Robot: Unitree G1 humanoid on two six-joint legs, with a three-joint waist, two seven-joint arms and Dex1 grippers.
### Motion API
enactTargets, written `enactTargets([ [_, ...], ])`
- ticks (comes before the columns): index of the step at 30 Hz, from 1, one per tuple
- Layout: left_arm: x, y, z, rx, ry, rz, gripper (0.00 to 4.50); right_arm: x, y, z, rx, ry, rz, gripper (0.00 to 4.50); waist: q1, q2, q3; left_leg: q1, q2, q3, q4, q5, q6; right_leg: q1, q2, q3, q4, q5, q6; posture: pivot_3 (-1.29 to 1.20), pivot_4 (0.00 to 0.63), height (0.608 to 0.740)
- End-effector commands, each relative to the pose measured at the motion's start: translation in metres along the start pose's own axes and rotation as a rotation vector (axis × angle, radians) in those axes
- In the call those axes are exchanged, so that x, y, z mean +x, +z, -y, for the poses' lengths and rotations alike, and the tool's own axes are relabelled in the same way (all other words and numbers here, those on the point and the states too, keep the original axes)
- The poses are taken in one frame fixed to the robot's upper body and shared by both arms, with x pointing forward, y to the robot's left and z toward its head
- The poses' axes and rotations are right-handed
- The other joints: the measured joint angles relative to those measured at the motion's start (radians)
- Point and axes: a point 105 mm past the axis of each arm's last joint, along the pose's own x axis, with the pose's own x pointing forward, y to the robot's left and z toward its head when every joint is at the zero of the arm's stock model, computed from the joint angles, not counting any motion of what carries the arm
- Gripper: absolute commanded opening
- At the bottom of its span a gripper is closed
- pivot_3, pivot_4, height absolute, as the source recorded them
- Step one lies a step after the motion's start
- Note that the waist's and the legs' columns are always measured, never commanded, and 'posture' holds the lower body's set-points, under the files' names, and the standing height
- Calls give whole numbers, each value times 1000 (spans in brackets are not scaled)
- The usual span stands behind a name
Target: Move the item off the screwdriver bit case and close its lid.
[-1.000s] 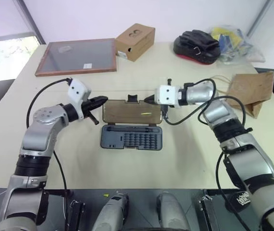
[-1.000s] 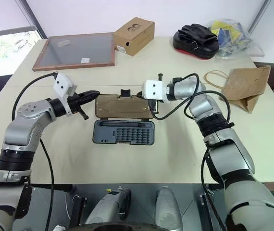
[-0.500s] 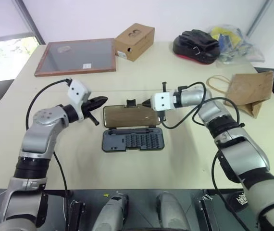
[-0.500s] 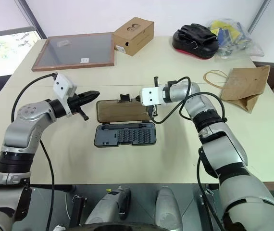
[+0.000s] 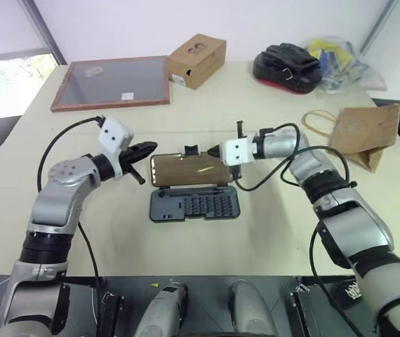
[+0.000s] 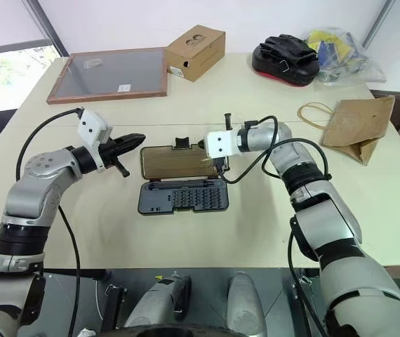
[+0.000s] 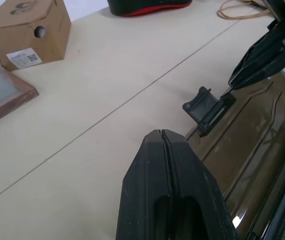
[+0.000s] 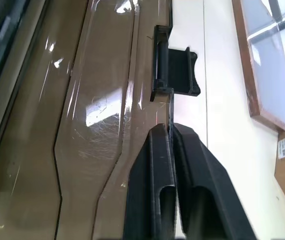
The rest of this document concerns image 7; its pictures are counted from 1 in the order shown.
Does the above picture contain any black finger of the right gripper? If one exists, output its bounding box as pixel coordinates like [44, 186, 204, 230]
[228, 15, 285, 85]
[229, 34, 285, 91]

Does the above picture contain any brown translucent screwdriver bit case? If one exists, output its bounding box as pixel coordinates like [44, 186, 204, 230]
[182, 69, 285, 240]

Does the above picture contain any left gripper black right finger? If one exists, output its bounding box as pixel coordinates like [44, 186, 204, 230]
[161, 128, 239, 240]

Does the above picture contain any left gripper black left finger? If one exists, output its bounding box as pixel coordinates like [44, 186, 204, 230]
[115, 129, 171, 240]

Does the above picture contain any tan cable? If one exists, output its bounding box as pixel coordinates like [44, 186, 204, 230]
[216, 0, 276, 20]

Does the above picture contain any brown cardboard box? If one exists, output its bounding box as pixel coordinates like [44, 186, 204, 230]
[0, 0, 72, 71]

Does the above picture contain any black and red pad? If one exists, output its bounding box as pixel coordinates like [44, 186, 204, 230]
[106, 0, 193, 17]

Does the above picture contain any wooden frame with glass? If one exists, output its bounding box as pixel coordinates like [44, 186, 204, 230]
[0, 54, 40, 130]

